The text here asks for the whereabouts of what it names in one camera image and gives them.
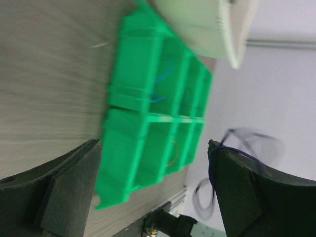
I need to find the green compartment tray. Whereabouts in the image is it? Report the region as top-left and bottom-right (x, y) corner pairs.
(95, 0), (212, 210)

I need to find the white plastic basin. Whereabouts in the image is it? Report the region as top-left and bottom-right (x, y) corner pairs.
(153, 0), (259, 69)

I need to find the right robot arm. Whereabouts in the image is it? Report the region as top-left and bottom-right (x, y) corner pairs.
(143, 209), (197, 237)

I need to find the blue cable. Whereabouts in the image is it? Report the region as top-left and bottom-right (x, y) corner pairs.
(149, 60), (175, 103)

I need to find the orange cable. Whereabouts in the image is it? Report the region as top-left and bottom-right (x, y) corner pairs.
(166, 140), (180, 167)

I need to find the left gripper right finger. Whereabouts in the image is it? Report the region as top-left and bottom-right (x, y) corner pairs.
(208, 140), (316, 237)

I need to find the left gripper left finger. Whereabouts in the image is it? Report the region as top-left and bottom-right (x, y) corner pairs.
(0, 139), (102, 237)

